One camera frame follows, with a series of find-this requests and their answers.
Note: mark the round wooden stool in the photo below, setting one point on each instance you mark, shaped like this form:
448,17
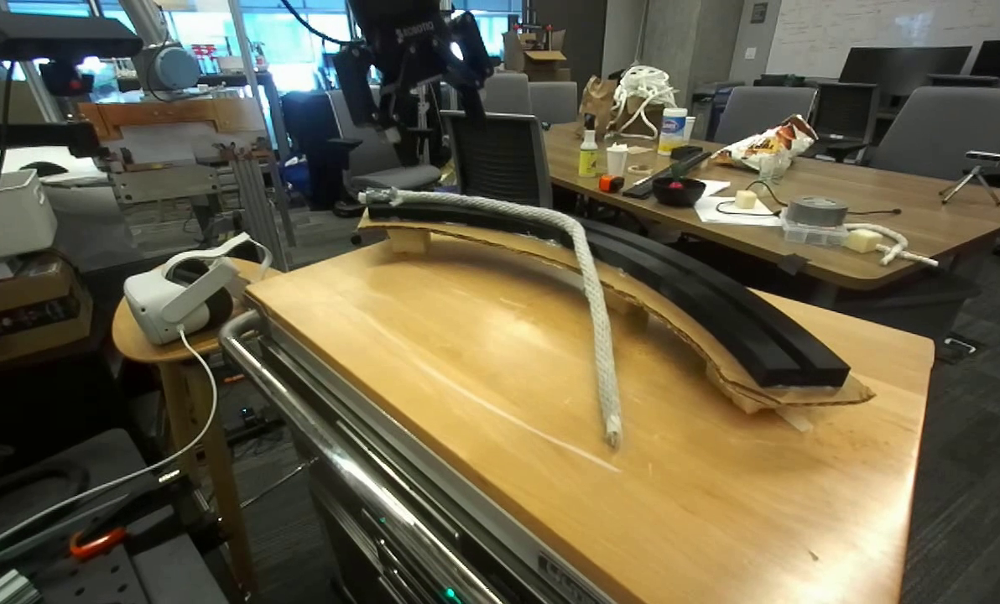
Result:
190,397

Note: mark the metal cart handle bar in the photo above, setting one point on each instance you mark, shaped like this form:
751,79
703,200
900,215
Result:
397,548

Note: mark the orange clamp handle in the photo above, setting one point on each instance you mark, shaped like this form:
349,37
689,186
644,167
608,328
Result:
87,548

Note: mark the grey tape roll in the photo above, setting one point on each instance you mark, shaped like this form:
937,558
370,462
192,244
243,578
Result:
817,212

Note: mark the dark mesh office chair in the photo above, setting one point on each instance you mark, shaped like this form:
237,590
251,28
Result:
501,156

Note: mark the small tripod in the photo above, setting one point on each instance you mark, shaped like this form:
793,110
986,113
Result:
975,175

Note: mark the white paper sheet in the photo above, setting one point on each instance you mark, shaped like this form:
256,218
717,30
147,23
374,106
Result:
731,206

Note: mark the white VR headset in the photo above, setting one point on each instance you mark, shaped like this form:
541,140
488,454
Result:
192,289

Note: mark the black bowl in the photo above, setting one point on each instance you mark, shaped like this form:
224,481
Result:
675,194

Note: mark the snack chip bag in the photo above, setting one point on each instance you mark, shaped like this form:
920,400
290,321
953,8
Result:
772,150

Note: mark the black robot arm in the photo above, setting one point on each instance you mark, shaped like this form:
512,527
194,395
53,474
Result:
394,68

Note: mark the black curved foam track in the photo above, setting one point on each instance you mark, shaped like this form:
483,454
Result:
764,339

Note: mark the green glue bottle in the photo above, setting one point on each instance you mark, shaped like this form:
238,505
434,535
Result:
588,156

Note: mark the white plastic cup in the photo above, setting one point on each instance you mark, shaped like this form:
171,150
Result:
615,158

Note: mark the grey office chair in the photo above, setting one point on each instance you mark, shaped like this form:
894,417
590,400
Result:
945,132

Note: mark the white box left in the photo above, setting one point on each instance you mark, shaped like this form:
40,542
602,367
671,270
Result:
26,218

